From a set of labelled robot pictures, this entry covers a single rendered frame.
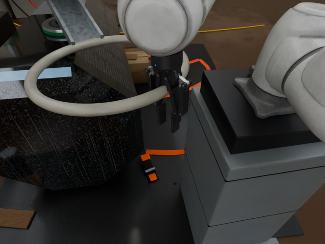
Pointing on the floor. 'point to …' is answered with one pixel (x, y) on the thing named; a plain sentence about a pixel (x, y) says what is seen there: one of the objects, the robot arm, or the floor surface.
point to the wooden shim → (15, 218)
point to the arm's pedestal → (243, 183)
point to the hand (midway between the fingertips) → (168, 118)
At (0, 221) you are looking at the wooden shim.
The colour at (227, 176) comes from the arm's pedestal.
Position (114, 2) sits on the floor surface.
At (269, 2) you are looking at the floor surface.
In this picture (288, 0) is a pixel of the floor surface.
